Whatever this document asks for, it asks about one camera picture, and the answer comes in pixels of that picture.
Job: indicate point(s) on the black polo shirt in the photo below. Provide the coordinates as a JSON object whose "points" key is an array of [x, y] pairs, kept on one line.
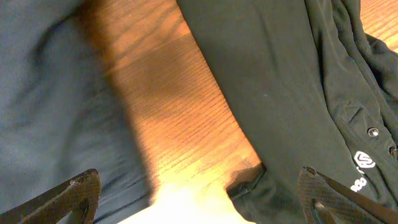
{"points": [[309, 88]]}

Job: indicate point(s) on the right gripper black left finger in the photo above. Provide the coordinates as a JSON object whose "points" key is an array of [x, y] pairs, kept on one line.
{"points": [[77, 199]]}

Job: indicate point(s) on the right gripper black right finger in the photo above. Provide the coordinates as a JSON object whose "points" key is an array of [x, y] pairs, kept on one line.
{"points": [[324, 200]]}

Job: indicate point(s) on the navy blue shorts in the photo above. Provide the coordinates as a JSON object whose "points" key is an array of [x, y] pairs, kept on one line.
{"points": [[59, 115]]}

